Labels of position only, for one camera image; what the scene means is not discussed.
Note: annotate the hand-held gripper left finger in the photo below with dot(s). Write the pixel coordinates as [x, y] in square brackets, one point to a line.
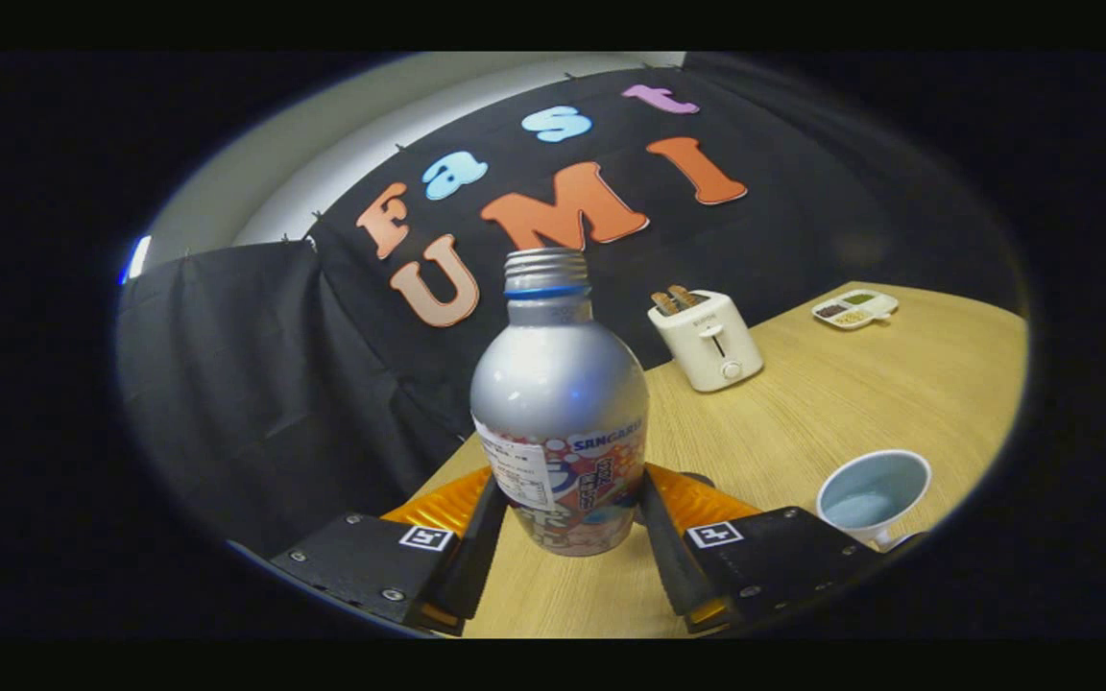
[476, 557]

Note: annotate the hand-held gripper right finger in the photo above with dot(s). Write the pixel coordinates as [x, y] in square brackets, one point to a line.
[673, 557]

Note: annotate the silver bottle with printed label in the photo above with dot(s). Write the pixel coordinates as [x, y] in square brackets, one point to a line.
[558, 384]

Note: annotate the white cup with blue inside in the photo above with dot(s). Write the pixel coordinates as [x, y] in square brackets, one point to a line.
[875, 489]

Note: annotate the white toaster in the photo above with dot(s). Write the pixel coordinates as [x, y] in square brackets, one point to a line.
[711, 350]

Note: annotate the wooden table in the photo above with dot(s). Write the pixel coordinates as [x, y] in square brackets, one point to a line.
[851, 393]

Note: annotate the toast slice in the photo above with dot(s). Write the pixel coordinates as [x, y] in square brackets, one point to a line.
[665, 304]
[685, 296]

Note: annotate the white divided snack tray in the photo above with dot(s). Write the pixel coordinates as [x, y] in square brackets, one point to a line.
[855, 309]

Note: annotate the ceiling light panel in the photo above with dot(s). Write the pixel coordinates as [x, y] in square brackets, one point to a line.
[137, 259]

